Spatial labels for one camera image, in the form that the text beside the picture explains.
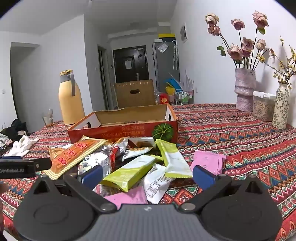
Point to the pink snack packet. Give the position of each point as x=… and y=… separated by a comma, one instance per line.
x=208, y=160
x=129, y=199

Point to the red gift box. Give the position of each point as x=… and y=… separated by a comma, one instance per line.
x=163, y=99

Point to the pile of white cracker packets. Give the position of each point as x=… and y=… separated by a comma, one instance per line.
x=157, y=183

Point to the hanging white umbrella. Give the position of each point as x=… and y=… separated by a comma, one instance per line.
x=175, y=54

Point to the dried rose bouquet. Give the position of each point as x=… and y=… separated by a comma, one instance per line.
x=234, y=52

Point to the silver foil snack packet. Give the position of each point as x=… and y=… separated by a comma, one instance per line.
x=92, y=161

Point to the blue plastic board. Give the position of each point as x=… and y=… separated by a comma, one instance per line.
x=172, y=83

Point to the lilac decorative plumes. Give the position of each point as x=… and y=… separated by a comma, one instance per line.
x=189, y=81

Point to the yellow blossom branches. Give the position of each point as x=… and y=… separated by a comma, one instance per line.
x=283, y=77

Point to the yellow bag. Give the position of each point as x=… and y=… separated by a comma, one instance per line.
x=170, y=90

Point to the yellow thermos jug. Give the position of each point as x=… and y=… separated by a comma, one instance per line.
x=70, y=104

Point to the drinking glass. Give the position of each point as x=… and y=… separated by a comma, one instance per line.
x=48, y=120

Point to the clear grain jar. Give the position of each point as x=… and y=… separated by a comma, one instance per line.
x=262, y=109

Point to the flat yellow box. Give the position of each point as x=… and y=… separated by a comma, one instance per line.
x=166, y=36

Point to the green snack packet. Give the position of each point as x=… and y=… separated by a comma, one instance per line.
x=129, y=172
x=173, y=160

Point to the pink textured vase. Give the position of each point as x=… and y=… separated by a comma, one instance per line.
x=245, y=92

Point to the brown cardboard box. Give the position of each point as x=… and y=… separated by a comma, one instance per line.
x=126, y=97

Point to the clear plastic bag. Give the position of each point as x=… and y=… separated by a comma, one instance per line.
x=163, y=46

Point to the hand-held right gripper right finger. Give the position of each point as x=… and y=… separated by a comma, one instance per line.
x=204, y=177

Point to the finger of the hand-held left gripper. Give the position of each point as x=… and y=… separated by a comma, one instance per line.
x=42, y=164

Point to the white paper notice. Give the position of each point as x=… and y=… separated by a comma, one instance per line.
x=128, y=64

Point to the white glove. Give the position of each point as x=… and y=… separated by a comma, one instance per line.
x=22, y=144

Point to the dark entrance door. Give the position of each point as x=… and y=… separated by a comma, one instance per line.
x=120, y=67

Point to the red cardboard box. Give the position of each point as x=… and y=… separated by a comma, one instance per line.
x=120, y=133

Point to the orange snack packet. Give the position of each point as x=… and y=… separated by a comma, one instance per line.
x=69, y=157

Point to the dark cloth pile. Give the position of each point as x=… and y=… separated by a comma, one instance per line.
x=16, y=128

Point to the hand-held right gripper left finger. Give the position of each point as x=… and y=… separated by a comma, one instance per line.
x=90, y=175

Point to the floral ceramic vase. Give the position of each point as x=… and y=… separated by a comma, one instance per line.
x=281, y=109

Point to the grey refrigerator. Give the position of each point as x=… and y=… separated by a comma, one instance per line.
x=165, y=67

